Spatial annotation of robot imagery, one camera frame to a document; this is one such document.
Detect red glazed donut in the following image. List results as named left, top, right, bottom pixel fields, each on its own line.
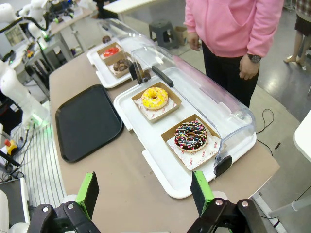
left=103, top=46, right=121, bottom=58

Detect small clear display case cover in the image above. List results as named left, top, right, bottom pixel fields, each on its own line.
left=98, top=18, right=157, bottom=55

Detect large clear display case cover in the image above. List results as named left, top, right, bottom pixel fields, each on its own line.
left=130, top=46, right=257, bottom=168

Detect cardboard box with sprinkled donut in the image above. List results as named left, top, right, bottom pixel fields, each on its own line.
left=160, top=114, right=222, bottom=172

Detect small white display case base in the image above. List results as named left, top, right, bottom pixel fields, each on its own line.
left=86, top=41, right=147, bottom=89

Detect person's left hand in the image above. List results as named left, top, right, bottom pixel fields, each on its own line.
left=239, top=56, right=260, bottom=81

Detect cardboard box with red donut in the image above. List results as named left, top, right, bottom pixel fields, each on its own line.
left=97, top=42, right=125, bottom=66

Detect printed white paper liner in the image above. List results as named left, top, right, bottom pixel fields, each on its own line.
left=166, top=135, right=222, bottom=172

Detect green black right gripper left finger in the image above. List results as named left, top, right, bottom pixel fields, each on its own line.
left=26, top=171, right=102, bottom=233

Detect brown cardboard box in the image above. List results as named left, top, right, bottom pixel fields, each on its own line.
left=174, top=26, right=189, bottom=47

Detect pink hoodie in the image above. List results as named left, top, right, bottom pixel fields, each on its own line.
left=183, top=0, right=284, bottom=58

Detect computer monitor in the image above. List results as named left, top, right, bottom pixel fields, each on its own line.
left=4, top=23, right=28, bottom=47

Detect person's right hand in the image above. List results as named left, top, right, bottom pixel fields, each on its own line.
left=187, top=32, right=203, bottom=52

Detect plain chocolate donut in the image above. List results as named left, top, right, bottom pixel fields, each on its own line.
left=113, top=58, right=133, bottom=72

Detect black wrist watch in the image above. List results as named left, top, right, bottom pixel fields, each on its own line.
left=247, top=53, right=262, bottom=64

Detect yellow sprinkled donut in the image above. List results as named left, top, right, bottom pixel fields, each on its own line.
left=141, top=87, right=169, bottom=111

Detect chocolate donut with coloured sprinkles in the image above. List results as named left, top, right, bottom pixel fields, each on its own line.
left=174, top=120, right=209, bottom=152

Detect cardboard box with chocolate donut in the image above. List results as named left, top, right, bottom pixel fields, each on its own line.
left=106, top=56, right=135, bottom=79

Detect cardboard box with yellow donut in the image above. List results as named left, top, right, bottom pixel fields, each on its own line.
left=131, top=82, right=182, bottom=124

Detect black cover handle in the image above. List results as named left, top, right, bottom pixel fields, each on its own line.
left=151, top=66, right=174, bottom=88

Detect bystander in dark skirt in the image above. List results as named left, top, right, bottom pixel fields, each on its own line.
left=283, top=0, right=311, bottom=67

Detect black trousers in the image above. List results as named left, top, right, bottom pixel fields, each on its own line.
left=201, top=41, right=259, bottom=109

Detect grey plastic stool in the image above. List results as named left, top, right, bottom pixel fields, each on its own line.
left=148, top=19, right=179, bottom=50

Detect black floor cable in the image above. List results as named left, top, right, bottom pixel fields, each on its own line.
left=256, top=108, right=276, bottom=157

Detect white side table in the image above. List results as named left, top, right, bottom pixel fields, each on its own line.
left=292, top=116, right=311, bottom=164

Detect large white display case base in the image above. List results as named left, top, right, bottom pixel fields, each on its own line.
left=113, top=67, right=258, bottom=200

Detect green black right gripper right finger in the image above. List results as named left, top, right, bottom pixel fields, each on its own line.
left=186, top=170, right=268, bottom=233

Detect yellow emergency stop button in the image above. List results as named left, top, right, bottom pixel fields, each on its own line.
left=4, top=138, right=18, bottom=156

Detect black plastic serving tray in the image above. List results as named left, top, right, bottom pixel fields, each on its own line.
left=55, top=84, right=125, bottom=164

